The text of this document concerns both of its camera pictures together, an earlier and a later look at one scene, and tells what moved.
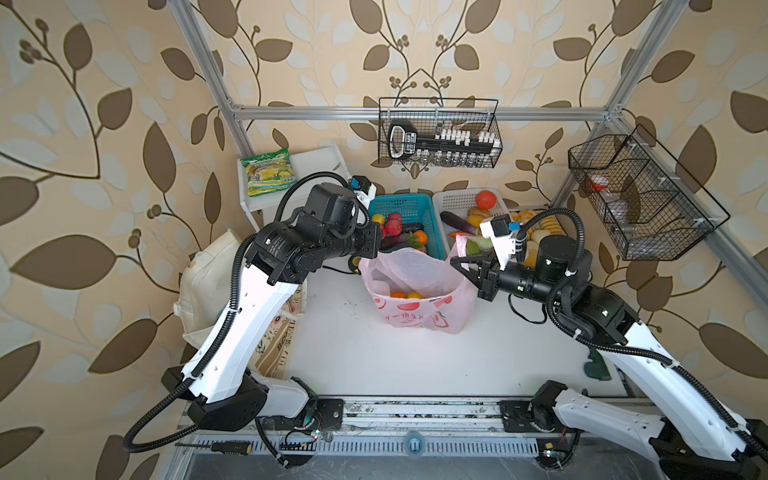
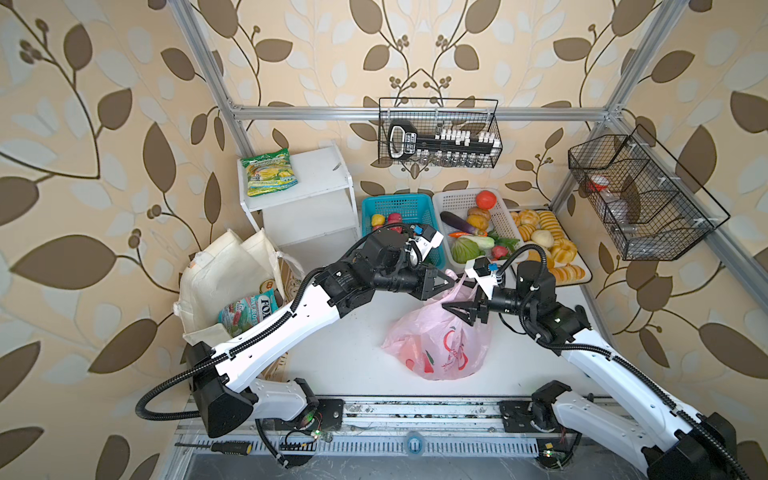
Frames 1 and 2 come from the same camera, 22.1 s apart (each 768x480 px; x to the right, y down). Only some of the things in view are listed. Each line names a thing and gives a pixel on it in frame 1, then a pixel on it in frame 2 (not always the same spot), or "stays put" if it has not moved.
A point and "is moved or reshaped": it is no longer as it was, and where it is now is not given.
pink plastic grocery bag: [415, 287] is moved or reshaped
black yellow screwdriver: [226, 448] stays put
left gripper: [371, 236] to [426, 286]
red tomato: [486, 199] stays put
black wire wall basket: [648, 205] stays put
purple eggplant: [458, 222] stays put
